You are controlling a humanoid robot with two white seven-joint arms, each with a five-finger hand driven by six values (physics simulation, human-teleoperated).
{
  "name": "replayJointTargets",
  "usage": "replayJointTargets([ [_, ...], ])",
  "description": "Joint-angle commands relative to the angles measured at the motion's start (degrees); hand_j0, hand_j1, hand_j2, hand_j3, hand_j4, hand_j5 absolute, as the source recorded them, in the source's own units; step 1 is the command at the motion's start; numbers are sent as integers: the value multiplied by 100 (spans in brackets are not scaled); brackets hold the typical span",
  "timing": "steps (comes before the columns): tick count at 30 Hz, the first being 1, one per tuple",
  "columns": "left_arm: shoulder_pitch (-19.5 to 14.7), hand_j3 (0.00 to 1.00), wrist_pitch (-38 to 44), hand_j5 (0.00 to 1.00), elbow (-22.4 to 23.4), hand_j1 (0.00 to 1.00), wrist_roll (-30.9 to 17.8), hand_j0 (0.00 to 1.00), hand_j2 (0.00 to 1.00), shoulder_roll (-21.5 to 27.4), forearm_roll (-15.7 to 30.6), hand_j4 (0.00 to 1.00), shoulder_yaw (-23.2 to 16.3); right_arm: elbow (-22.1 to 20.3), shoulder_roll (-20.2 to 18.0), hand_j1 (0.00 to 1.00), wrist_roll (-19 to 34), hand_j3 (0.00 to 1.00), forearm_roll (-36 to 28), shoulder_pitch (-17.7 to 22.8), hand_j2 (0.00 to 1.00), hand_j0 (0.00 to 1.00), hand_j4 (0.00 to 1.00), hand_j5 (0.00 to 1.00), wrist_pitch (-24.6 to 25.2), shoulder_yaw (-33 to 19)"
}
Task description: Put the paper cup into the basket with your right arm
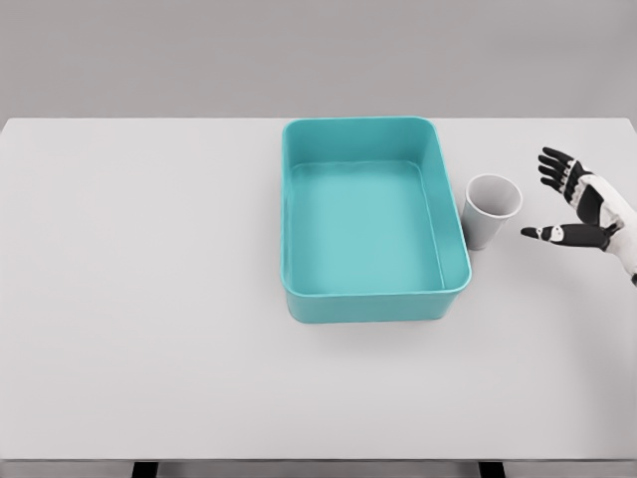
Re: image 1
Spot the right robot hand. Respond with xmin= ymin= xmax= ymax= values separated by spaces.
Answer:
xmin=520 ymin=146 xmax=637 ymax=288

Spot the white paper cup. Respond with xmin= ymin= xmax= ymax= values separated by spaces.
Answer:
xmin=459 ymin=172 xmax=524 ymax=252

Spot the teal plastic basket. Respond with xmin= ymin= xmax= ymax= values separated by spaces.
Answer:
xmin=280 ymin=115 xmax=473 ymax=326

